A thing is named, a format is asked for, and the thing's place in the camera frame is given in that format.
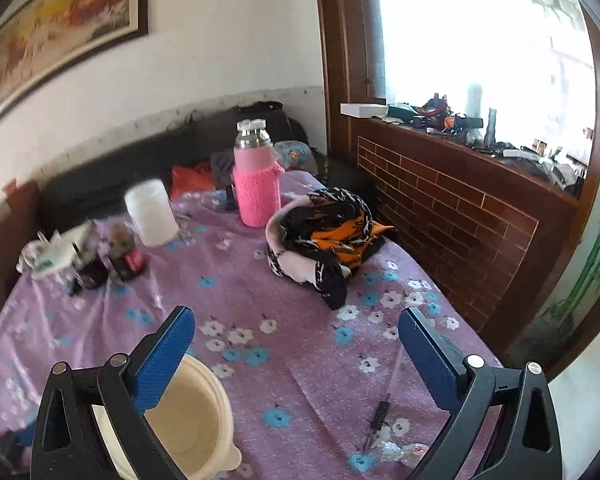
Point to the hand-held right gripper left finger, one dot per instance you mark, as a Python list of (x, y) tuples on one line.
[(160, 360)]

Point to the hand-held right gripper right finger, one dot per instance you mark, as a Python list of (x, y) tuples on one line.
[(425, 355)]

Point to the clear pen with black grip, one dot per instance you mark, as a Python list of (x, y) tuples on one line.
[(380, 412)]

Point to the red-labelled dark soda bottle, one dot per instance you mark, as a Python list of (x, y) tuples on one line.
[(127, 260)]

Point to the small dark bottle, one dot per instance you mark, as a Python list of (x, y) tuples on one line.
[(92, 270)]

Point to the purple floral tablecloth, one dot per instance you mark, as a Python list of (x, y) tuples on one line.
[(280, 360)]

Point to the brown brick-pattern wooden panel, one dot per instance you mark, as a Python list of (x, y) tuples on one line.
[(455, 220)]

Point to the white plastic jar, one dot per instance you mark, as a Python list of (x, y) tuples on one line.
[(150, 215)]

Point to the white paper packet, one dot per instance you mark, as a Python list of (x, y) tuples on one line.
[(55, 252)]

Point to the black orange patterned scarf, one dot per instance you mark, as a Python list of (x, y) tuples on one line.
[(325, 240)]

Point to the orange plastic bag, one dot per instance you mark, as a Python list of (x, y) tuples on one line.
[(190, 180)]

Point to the pink knit-sleeved thermos bottle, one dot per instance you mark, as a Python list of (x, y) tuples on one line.
[(257, 195)]

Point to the black sofa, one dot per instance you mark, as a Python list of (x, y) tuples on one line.
[(105, 170)]

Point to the black phone stand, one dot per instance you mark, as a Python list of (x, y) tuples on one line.
[(222, 167)]

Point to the windowsill clutter of tools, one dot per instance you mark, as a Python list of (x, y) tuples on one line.
[(455, 122)]

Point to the blue printed cushion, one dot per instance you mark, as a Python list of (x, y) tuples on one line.
[(295, 155)]

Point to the flat white box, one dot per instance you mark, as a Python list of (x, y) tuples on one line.
[(364, 109)]

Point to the framed landscape painting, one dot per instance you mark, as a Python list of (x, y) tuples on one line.
[(55, 25)]

